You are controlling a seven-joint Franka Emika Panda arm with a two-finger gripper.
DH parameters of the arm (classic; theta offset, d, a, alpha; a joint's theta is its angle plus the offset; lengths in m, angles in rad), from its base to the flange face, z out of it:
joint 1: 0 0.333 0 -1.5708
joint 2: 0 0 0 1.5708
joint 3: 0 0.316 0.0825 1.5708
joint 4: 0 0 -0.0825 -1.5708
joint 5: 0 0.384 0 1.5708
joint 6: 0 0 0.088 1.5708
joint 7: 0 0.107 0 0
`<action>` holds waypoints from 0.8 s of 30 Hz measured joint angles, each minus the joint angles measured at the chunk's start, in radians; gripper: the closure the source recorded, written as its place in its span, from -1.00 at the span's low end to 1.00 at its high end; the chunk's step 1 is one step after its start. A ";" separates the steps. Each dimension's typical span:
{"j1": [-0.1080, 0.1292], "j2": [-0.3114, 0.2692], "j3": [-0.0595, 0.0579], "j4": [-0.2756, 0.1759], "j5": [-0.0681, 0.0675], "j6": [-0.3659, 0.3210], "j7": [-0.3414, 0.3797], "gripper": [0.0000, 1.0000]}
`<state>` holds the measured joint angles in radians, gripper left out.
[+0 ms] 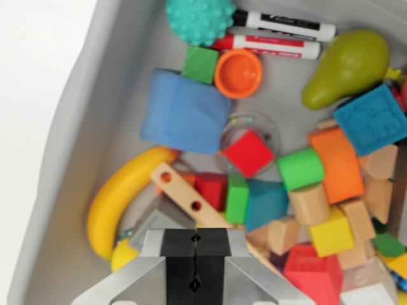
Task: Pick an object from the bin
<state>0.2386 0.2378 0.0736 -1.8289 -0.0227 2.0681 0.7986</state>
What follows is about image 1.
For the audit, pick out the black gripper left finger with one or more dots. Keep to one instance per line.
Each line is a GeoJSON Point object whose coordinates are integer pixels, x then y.
{"type": "Point", "coordinates": [152, 273]}

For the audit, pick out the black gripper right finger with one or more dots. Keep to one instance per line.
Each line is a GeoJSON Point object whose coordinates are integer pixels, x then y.
{"type": "Point", "coordinates": [235, 273]}

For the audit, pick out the gray plastic bin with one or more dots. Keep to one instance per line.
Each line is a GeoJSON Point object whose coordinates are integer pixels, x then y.
{"type": "Point", "coordinates": [95, 111]}

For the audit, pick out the bright green flat block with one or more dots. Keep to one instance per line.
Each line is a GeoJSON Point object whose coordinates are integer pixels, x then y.
{"type": "Point", "coordinates": [237, 200]}

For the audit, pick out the teal wooden block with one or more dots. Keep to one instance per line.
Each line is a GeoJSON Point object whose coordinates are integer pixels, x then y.
{"type": "Point", "coordinates": [267, 203]}

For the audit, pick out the red embossed rubber cube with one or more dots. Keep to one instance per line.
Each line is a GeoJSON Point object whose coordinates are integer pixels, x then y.
{"type": "Point", "coordinates": [313, 276]}

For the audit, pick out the yellow toy banana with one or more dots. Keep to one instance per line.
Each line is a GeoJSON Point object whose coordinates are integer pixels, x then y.
{"type": "Point", "coordinates": [117, 197]}

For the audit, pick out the dark red wooden block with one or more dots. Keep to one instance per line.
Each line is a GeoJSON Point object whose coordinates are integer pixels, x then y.
{"type": "Point", "coordinates": [211, 190]}

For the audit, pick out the wooden strip with holes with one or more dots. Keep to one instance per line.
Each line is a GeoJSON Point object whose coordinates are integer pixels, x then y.
{"type": "Point", "coordinates": [181, 190]}

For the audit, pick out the small orange wooden block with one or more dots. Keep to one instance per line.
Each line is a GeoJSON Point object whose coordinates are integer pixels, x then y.
{"type": "Point", "coordinates": [187, 179]}

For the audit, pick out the yellow wooden cube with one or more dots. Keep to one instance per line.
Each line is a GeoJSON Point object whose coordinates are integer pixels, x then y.
{"type": "Point", "coordinates": [332, 236]}

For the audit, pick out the red wooden cube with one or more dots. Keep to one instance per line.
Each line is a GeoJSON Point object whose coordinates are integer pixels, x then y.
{"type": "Point", "coordinates": [249, 154]}

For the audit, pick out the bright green wooden cylinder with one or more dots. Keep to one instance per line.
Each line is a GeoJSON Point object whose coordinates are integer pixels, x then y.
{"type": "Point", "coordinates": [300, 170]}

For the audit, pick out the orange wooden arch block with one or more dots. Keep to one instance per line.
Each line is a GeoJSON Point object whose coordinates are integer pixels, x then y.
{"type": "Point", "coordinates": [340, 168]}

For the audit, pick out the dark green wooden block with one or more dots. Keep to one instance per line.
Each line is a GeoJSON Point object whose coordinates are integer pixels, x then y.
{"type": "Point", "coordinates": [388, 244]}

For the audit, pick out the blue cloth bean bag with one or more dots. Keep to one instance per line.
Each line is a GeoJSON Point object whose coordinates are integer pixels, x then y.
{"type": "Point", "coordinates": [184, 114]}

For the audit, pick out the yellow flat wooden block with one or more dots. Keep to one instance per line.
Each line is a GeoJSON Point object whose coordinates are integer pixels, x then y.
{"type": "Point", "coordinates": [397, 262]}

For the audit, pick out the blue plastic flared piece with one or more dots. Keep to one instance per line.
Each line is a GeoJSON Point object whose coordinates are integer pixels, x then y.
{"type": "Point", "coordinates": [399, 279]}

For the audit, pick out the ridged natural wooden block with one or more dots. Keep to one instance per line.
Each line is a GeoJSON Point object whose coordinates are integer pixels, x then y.
{"type": "Point", "coordinates": [327, 124]}

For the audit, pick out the gray foam block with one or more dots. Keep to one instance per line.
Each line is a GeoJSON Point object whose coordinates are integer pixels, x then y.
{"type": "Point", "coordinates": [401, 190]}

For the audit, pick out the orange plastic cup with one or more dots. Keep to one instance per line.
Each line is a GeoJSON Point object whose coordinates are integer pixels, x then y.
{"type": "Point", "coordinates": [238, 73]}

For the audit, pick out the teal embossed rubber cube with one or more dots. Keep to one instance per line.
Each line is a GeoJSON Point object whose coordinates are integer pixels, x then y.
{"type": "Point", "coordinates": [372, 117]}

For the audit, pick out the dark green wooden cube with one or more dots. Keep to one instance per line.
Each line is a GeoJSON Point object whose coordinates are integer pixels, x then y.
{"type": "Point", "coordinates": [200, 65]}

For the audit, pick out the red dry erase marker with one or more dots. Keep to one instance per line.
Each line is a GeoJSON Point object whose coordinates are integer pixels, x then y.
{"type": "Point", "coordinates": [270, 47]}

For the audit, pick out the olive green toy pear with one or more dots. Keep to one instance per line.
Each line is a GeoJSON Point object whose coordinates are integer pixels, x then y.
{"type": "Point", "coordinates": [349, 66]}

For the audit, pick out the black dry erase marker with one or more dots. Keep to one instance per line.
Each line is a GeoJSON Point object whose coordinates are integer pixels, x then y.
{"type": "Point", "coordinates": [286, 23]}

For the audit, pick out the teal bumpy rubber ball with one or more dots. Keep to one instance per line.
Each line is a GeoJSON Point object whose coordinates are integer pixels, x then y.
{"type": "Point", "coordinates": [200, 20]}

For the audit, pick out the small yellow-green rubber toy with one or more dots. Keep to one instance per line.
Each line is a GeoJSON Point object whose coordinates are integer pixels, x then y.
{"type": "Point", "coordinates": [394, 73]}

